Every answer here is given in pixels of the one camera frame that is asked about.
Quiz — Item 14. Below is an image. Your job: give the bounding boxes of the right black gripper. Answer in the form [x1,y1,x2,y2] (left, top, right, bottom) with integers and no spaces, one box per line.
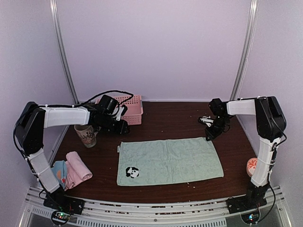
[205,115,230,140]

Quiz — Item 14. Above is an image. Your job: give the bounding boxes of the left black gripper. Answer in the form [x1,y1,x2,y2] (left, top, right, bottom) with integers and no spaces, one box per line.
[98,113,130,136]

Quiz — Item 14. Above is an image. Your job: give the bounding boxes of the green towel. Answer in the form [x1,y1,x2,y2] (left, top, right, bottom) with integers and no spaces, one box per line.
[116,137,224,186]

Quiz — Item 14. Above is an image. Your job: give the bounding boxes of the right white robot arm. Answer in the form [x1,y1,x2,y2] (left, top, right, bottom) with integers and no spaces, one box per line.
[198,96,287,209]

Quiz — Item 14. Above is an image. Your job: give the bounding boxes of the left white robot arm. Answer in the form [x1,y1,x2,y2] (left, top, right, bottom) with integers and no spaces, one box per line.
[12,94,129,210]

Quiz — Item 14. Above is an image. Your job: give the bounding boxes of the pink plastic basket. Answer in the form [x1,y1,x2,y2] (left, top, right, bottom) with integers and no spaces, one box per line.
[93,95,143,127]

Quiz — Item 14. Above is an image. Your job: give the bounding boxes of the patterned ceramic mug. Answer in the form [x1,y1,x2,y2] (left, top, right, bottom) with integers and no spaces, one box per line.
[74,125,97,148]

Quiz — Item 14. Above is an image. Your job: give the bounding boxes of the orange patterned coaster stack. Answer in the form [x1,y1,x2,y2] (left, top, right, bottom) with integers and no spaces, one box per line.
[246,157,258,177]

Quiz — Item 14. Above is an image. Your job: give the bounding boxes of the pink towel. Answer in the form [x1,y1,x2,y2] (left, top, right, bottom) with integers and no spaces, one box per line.
[65,151,93,190]

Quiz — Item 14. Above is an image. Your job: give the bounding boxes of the blue patterned towel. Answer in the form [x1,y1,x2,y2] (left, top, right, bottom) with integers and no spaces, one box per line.
[51,160,67,190]

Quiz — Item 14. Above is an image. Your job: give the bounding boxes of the right circuit board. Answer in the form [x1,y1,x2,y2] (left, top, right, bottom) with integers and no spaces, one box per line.
[241,211,260,224]

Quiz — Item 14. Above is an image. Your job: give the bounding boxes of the circuit board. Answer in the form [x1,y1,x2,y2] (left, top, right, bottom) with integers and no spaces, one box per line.
[241,211,260,224]
[51,210,71,226]

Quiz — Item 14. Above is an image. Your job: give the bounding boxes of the left circuit board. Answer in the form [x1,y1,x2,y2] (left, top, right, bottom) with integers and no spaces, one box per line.
[51,210,71,226]

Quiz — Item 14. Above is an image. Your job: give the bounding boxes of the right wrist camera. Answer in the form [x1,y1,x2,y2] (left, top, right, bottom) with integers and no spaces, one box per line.
[198,116,214,127]

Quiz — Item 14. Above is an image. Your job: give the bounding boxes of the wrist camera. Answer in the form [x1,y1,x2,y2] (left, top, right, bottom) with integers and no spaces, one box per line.
[116,105,128,121]
[198,116,214,127]

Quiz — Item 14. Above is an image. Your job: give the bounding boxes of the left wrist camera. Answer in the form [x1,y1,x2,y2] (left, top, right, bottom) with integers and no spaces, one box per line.
[116,105,128,121]

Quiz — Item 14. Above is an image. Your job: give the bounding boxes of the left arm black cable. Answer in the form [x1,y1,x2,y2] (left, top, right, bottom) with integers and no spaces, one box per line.
[75,89,135,107]

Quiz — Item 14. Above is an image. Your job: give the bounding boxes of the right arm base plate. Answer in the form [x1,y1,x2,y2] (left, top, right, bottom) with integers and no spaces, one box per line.
[226,195,267,214]

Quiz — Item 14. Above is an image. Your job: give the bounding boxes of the right aluminium post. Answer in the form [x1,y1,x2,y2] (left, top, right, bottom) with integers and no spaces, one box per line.
[230,0,259,101]

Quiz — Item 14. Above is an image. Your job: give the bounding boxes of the aluminium post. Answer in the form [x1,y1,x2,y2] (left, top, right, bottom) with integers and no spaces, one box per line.
[49,0,79,104]
[230,0,259,101]

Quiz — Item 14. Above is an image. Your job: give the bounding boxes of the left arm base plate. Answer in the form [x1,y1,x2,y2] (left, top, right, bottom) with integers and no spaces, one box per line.
[43,196,85,215]

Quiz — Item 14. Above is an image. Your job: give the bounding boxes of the left aluminium post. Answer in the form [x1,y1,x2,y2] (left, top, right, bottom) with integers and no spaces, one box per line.
[49,0,79,104]

